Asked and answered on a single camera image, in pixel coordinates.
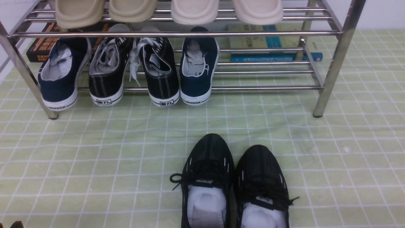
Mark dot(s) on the navy canvas shoe left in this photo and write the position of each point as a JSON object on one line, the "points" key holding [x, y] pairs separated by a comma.
{"points": [[59, 74]]}

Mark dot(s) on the black orange book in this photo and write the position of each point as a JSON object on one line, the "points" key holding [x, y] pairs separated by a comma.
{"points": [[39, 50]]}

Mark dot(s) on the cream slipper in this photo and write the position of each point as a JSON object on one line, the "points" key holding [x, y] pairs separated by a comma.
{"points": [[259, 12], [194, 12]]}

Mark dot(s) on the black knit sneaker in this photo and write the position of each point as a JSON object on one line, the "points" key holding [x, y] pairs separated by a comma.
{"points": [[205, 182], [260, 190]]}

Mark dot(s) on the beige slipper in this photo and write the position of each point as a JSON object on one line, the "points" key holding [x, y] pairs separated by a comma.
{"points": [[74, 14], [131, 10]]}

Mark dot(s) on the black canvas shoe left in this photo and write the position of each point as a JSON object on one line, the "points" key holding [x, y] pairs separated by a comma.
{"points": [[107, 70]]}

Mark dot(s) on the navy canvas shoe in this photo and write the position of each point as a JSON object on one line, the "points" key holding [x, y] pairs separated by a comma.
{"points": [[59, 74], [199, 60]]}

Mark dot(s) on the black canvas shoe right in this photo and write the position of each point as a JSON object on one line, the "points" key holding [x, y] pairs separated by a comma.
{"points": [[156, 56]]}

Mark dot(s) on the black canvas shoe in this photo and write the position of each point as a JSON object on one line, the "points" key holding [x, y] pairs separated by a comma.
{"points": [[156, 56], [107, 70]]}

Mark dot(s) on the stainless steel shoe rack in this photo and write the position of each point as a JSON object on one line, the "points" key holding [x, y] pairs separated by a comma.
{"points": [[318, 20]]}

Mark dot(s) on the beige slipper far left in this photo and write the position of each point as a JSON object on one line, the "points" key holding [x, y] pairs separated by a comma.
{"points": [[74, 14]]}

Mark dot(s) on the beige blue book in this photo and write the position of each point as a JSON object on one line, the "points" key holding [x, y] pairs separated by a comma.
{"points": [[259, 42]]}

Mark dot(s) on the navy canvas shoe right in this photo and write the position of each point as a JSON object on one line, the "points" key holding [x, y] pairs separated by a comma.
{"points": [[199, 60]]}

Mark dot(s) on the green checkered table cloth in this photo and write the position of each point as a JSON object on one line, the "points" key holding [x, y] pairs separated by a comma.
{"points": [[98, 167]]}

